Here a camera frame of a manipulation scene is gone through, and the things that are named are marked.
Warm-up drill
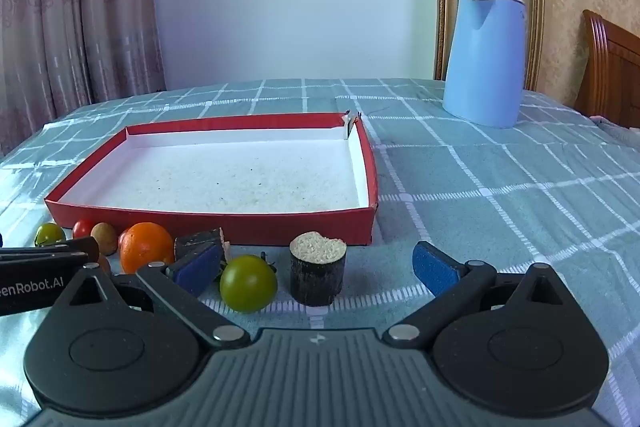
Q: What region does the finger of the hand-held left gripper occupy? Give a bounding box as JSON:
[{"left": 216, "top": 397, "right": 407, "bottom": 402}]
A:
[{"left": 0, "top": 236, "right": 101, "bottom": 264}]

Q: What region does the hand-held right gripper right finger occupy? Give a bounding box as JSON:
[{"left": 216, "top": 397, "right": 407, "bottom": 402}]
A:
[{"left": 382, "top": 241, "right": 596, "bottom": 349}]

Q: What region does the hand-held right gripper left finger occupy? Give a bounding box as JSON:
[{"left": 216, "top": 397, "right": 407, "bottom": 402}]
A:
[{"left": 47, "top": 242, "right": 251, "bottom": 350}]

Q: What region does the small green tomato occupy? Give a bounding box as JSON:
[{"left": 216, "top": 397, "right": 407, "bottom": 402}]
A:
[{"left": 35, "top": 222, "right": 67, "bottom": 246}]

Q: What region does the eggplant piece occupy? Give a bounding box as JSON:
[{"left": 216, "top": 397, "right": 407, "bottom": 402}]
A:
[
  {"left": 174, "top": 228, "right": 227, "bottom": 260},
  {"left": 289, "top": 231, "right": 347, "bottom": 307}
]

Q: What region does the brown longan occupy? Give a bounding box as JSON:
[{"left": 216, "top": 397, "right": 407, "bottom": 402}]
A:
[{"left": 90, "top": 223, "right": 118, "bottom": 256}]

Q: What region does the large green tomato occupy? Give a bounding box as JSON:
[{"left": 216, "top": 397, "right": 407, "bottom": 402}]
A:
[{"left": 219, "top": 255, "right": 279, "bottom": 313}]

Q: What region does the orange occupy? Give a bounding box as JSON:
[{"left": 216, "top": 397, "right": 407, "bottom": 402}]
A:
[{"left": 120, "top": 222, "right": 175, "bottom": 274}]

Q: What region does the red cardboard box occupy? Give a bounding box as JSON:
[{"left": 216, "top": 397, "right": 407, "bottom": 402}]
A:
[{"left": 44, "top": 112, "right": 378, "bottom": 247}]

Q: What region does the teal checked bedsheet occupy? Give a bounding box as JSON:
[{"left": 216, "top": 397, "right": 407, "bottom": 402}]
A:
[{"left": 0, "top": 78, "right": 640, "bottom": 427}]

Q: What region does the blue electric kettle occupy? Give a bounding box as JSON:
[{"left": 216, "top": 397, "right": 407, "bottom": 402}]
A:
[{"left": 442, "top": 0, "right": 526, "bottom": 129}]

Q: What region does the pink patterned curtain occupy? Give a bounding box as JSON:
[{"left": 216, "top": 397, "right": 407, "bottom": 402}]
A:
[{"left": 0, "top": 0, "right": 167, "bottom": 158}]

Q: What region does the wooden headboard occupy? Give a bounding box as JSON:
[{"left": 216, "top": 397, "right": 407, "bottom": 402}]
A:
[{"left": 572, "top": 9, "right": 640, "bottom": 130}]

